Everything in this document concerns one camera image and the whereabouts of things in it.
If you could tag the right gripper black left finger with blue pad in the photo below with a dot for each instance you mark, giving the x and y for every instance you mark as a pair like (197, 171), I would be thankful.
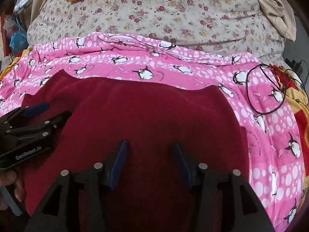
(77, 201)

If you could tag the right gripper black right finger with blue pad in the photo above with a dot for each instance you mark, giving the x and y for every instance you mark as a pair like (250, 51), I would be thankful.
(222, 201)

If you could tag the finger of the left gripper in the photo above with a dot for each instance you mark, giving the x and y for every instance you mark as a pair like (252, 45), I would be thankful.
(32, 111)
(55, 122)

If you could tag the dark red sweater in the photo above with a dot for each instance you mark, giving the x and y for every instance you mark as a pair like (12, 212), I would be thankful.
(150, 195)

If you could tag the person's left hand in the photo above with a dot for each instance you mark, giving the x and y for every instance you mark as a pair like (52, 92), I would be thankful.
(15, 184)

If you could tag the pink penguin blanket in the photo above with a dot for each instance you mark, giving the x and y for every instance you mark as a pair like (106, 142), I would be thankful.
(276, 163)

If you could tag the blue plastic bag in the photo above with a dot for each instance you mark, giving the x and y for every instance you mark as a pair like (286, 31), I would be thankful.
(18, 41)

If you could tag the yellow red cartoon blanket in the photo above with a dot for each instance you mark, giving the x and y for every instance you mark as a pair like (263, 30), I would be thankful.
(298, 100)

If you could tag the black charger plug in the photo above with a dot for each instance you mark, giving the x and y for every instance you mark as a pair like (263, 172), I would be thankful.
(295, 66)

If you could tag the floral quilt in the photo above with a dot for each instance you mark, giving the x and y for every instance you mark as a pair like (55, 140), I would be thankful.
(219, 26)

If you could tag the beige curtain right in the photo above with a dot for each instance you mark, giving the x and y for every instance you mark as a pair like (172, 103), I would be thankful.
(281, 16)

